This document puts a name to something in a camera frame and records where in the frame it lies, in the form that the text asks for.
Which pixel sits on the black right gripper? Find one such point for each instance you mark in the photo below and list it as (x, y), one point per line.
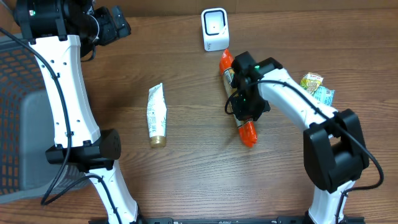
(244, 115)

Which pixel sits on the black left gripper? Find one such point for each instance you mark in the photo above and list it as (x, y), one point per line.
(115, 23)

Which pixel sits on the orange pasta packet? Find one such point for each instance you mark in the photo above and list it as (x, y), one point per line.
(246, 129)

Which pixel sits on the green juice carton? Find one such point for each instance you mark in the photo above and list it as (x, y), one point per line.
(311, 81)

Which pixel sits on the teal wipes packet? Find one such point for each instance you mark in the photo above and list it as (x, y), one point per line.
(324, 95)

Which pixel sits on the white cream tube gold cap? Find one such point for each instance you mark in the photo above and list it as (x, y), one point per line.
(157, 116)

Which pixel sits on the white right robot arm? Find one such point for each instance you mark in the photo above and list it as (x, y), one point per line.
(335, 156)

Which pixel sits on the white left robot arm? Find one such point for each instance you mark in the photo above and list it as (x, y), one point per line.
(60, 33)

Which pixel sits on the white barcode scanner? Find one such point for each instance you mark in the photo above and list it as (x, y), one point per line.
(214, 23)

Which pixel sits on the grey plastic shopping basket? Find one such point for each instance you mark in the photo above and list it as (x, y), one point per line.
(26, 126)

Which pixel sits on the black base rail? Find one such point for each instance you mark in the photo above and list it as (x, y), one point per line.
(278, 220)

